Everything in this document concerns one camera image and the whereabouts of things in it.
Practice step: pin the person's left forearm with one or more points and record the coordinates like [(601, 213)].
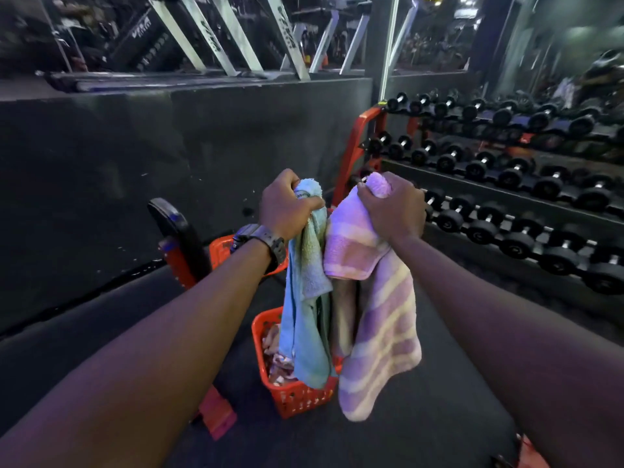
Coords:
[(136, 375)]

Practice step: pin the blue towel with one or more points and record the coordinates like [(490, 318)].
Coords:
[(307, 336)]

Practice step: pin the person's right hand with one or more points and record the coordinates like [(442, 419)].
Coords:
[(400, 214)]

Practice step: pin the treadmill with white uprights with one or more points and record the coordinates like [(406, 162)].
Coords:
[(146, 43), (353, 43), (287, 38)]

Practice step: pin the red plastic chair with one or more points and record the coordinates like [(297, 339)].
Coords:
[(219, 250)]

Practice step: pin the black upright bench red frame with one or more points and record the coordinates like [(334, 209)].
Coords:
[(180, 233)]

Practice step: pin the person's right forearm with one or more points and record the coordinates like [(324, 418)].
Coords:
[(526, 346)]

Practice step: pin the person's left hand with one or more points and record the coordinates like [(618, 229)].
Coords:
[(285, 209)]

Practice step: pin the black wristwatch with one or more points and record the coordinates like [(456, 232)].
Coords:
[(263, 238)]

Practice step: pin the red plastic basket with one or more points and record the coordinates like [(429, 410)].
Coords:
[(292, 399)]

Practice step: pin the red black dumbbell rack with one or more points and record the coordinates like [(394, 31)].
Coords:
[(353, 146)]

